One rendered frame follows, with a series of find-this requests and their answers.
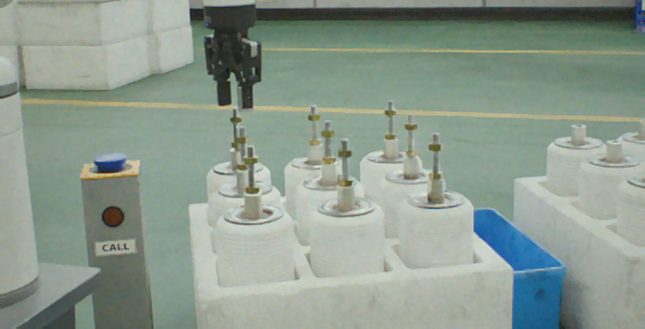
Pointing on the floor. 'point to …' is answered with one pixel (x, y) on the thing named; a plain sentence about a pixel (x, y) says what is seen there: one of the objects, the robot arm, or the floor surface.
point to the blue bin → (524, 270)
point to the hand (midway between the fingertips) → (234, 100)
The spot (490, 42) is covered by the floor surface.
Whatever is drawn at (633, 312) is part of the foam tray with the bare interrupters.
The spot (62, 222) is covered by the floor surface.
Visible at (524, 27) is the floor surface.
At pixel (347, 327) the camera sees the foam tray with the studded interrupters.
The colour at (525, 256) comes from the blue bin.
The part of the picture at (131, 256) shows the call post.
